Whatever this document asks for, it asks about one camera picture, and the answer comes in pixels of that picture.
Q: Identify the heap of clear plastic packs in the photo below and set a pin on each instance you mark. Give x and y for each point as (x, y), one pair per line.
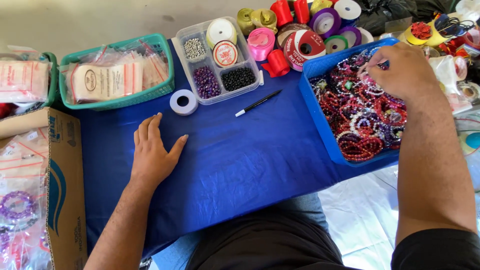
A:
(453, 71)

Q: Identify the turquoise round object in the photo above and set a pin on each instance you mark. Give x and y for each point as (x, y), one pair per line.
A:
(473, 140)

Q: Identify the small purple ribbon spool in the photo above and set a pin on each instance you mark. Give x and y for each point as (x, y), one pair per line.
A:
(343, 30)

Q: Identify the blue plastic tray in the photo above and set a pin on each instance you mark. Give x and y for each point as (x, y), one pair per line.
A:
(318, 116)

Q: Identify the person's left hand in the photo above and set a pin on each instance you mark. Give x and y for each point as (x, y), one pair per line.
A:
(152, 161)

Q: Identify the clear compartment box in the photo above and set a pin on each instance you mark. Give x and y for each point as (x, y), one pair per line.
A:
(213, 99)

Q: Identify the yellow tape roll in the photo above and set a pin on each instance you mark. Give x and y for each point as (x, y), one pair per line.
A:
(408, 40)

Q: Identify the plain white ribbon spool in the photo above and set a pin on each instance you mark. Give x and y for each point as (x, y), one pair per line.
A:
(366, 36)

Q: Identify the white plastic sheet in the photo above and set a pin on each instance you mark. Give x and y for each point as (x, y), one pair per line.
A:
(360, 225)

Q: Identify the loose red ribbon piece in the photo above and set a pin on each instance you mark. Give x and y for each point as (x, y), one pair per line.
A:
(277, 63)

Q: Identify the shiny gold ribbon roll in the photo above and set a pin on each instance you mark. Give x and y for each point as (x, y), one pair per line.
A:
(264, 18)

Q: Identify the brown ribbon spool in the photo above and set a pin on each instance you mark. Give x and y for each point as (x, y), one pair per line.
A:
(288, 32)

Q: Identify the heap of purple beads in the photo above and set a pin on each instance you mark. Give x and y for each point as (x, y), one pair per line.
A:
(206, 82)

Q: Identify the green plastic basket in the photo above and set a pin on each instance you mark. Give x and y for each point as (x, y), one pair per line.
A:
(53, 75)

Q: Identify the olive gold ribbon roll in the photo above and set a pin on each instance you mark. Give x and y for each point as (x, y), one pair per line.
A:
(245, 20)

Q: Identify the large red white ribbon spool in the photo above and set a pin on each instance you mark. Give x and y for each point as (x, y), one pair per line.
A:
(317, 41)

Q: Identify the black plastic bag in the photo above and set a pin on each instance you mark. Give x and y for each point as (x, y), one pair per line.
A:
(386, 15)

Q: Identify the white thread spool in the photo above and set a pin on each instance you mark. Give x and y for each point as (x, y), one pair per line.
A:
(221, 32)

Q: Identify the blue tablecloth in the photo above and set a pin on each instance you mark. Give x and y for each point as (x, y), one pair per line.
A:
(232, 161)

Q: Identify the white tape roll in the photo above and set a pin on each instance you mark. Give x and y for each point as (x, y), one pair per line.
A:
(176, 107)

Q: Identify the red ribbon bow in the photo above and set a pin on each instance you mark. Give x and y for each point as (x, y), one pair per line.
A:
(420, 30)

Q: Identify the pack of white zip bags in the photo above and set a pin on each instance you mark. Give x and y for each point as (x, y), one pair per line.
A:
(22, 80)

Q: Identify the heap of silver beads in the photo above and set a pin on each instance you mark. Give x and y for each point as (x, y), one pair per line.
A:
(194, 48)

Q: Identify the green ribbon spool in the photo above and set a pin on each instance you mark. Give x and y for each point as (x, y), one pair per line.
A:
(328, 41)

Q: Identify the teal plastic basket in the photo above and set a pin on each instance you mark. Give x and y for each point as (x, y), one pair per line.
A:
(112, 104)

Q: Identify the brown cardboard box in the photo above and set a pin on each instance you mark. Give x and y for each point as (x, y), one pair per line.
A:
(65, 187)

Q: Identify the pile of clear zip bags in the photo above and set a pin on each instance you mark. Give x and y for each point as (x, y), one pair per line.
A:
(105, 80)

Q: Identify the person's right hand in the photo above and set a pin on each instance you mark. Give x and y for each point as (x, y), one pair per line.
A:
(405, 71)

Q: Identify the heap of black beads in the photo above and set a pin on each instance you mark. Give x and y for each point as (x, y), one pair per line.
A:
(238, 78)

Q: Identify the black pen with white cap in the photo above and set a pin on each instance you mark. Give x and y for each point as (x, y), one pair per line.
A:
(258, 102)

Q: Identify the large purple ribbon spool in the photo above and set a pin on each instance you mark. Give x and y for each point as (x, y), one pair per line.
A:
(315, 18)

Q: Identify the white and blue ribbon spool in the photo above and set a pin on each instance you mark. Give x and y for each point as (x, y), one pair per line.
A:
(354, 11)

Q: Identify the small white tube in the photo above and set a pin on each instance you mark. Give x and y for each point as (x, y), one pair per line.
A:
(261, 78)

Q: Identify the yellow ribbon roll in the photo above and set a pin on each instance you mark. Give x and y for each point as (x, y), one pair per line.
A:
(320, 5)

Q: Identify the pink ribbon roll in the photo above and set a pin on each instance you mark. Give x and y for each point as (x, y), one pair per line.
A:
(260, 47)

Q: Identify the person's right fingers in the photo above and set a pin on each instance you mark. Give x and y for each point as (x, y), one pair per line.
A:
(371, 70)

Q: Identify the person's black shirt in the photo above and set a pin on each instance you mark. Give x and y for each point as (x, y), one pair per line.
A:
(270, 243)

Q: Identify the red ribbon roll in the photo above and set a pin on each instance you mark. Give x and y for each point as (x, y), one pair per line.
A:
(281, 13)
(301, 11)

